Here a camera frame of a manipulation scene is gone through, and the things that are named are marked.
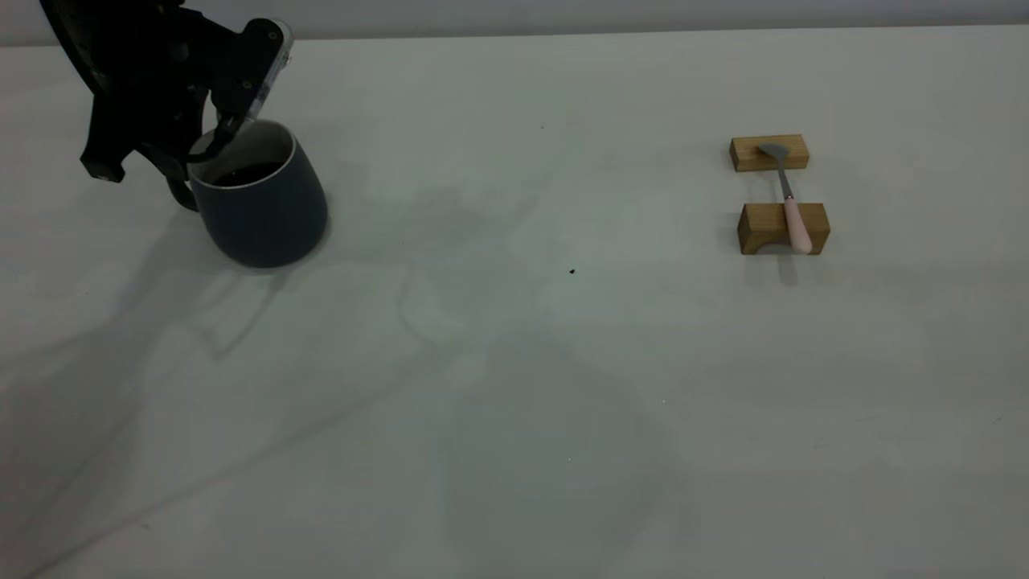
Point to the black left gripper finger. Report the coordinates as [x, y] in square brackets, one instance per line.
[104, 153]
[257, 64]

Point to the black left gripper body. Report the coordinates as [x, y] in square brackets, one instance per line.
[145, 64]

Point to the dark grey ceramic mug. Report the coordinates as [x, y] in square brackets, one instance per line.
[265, 221]

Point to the dark coffee liquid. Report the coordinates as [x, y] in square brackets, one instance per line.
[249, 174]

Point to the flat wooden block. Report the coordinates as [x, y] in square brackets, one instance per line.
[748, 154]

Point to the arched wooden block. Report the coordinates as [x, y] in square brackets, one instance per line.
[764, 221]

